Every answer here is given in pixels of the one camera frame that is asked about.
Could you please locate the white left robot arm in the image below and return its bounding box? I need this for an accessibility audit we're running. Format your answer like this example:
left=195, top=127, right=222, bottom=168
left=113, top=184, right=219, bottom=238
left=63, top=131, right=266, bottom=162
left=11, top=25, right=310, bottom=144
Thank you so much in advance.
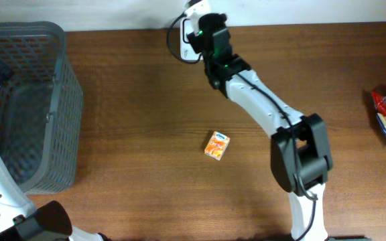
left=0, top=157, right=109, bottom=241

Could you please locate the white barcode scanner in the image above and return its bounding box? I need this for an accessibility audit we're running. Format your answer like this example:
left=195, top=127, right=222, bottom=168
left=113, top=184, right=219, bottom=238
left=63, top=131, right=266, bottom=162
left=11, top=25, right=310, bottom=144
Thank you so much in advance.
left=180, top=17, right=202, bottom=62

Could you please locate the orange Kleenex tissue pack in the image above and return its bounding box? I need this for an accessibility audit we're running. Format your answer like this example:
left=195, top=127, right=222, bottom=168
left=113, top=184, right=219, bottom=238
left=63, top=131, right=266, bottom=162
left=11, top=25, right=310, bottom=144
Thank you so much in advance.
left=204, top=131, right=231, bottom=161

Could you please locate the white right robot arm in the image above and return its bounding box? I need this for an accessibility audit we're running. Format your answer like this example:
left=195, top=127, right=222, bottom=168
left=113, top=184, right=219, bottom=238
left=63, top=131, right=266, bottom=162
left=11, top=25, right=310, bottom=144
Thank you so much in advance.
left=188, top=13, right=333, bottom=240

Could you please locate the grey plastic basket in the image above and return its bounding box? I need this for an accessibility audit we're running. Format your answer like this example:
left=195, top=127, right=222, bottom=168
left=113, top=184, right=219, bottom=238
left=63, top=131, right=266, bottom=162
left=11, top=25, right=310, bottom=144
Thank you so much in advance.
left=0, top=21, right=84, bottom=194

